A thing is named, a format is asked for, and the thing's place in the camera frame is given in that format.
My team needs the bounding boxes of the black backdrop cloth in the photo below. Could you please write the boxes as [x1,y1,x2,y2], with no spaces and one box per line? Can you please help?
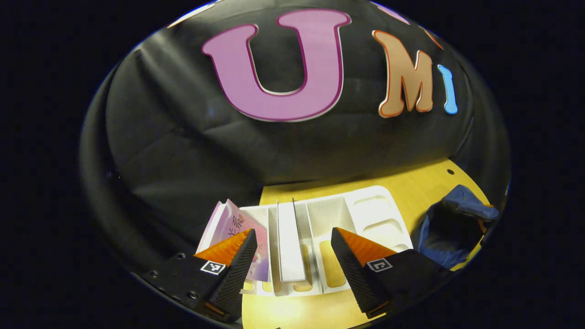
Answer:
[80,0,511,275]

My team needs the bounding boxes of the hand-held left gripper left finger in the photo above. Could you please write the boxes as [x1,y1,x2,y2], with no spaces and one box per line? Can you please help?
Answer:
[139,228,258,323]

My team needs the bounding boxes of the blue schoolbag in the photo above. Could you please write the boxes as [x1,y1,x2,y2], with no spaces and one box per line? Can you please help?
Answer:
[411,184,501,270]

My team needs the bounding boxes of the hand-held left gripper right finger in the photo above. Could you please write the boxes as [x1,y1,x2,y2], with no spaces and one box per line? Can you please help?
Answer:
[330,227,453,319]

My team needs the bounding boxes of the dark-cover book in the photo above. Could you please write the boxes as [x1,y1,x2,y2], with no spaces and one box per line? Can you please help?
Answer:
[276,197,308,283]

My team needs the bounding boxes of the pink book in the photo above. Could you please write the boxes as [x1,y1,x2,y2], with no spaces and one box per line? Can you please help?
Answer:
[197,199,270,282]

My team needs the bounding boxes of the white bookshelf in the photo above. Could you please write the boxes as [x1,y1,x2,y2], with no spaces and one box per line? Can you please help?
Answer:
[238,185,415,297]

